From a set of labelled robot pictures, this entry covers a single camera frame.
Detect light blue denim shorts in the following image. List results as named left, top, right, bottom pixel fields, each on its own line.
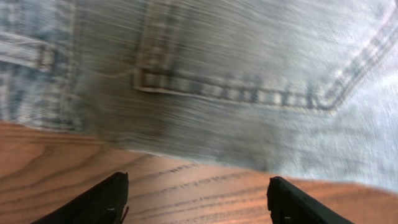
left=1, top=0, right=397, bottom=191

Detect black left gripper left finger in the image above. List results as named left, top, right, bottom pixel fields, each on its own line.
left=32, top=172, right=129, bottom=224

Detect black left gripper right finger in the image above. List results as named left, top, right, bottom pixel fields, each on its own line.
left=267, top=176, right=353, bottom=224

